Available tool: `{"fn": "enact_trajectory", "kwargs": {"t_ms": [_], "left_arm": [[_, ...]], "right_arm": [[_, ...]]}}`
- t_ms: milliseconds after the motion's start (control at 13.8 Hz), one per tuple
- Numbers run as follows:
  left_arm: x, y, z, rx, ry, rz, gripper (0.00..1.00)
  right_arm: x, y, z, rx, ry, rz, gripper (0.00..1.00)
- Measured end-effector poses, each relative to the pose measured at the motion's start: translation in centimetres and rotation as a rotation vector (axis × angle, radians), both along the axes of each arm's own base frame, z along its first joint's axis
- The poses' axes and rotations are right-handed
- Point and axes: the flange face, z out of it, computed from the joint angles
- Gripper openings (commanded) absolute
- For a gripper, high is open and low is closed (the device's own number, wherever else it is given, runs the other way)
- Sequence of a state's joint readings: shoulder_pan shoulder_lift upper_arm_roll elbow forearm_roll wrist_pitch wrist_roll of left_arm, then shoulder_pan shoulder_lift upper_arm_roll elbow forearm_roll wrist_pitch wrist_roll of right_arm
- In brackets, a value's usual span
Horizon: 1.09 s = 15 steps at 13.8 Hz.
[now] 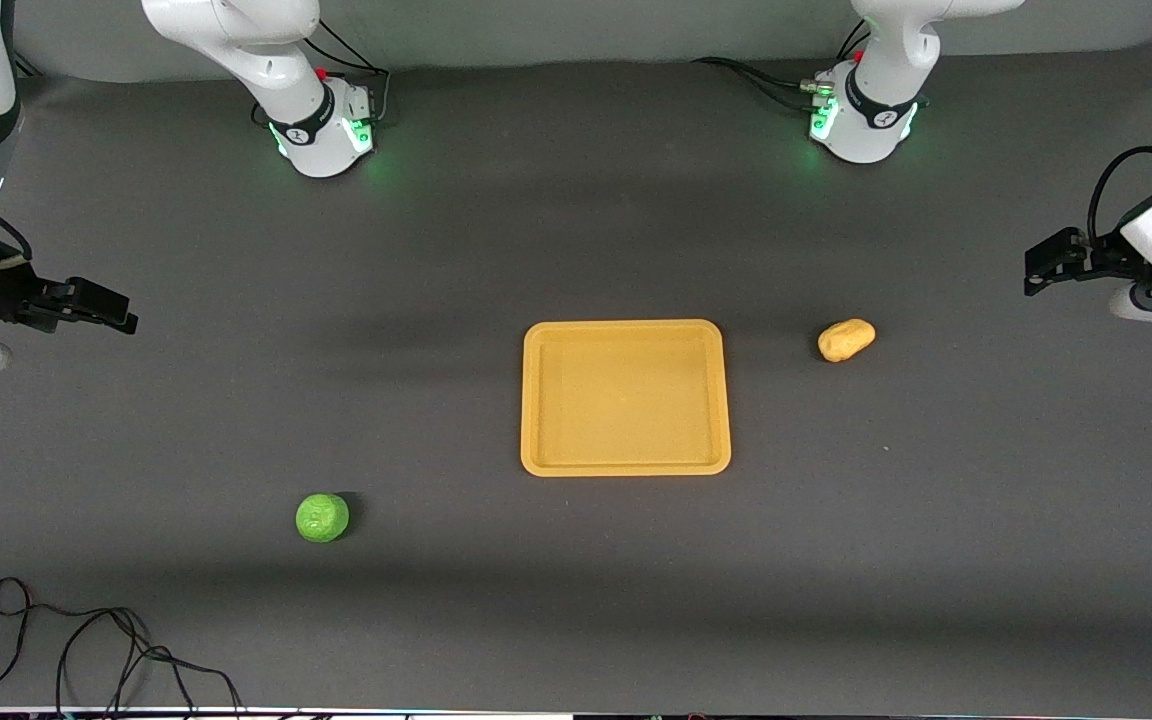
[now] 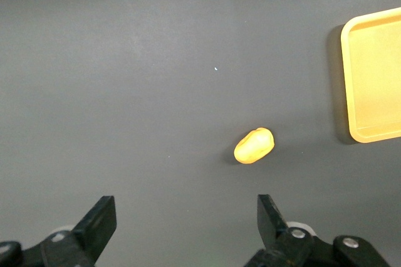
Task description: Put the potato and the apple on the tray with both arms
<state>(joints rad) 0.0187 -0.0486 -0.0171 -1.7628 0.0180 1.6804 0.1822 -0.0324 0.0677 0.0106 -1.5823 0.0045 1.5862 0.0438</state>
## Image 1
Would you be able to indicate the yellow-brown potato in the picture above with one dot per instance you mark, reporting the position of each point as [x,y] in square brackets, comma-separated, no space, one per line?
[846,340]

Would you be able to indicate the green apple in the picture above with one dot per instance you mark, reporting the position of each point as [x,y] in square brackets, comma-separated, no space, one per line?
[322,517]

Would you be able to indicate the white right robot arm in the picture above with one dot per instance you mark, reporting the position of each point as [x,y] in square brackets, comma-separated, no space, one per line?
[266,60]

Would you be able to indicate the yellow plastic tray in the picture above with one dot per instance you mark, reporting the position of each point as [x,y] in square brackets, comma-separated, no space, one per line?
[625,397]

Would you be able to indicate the dark grey table mat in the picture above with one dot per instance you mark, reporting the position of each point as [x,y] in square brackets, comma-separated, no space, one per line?
[576,560]

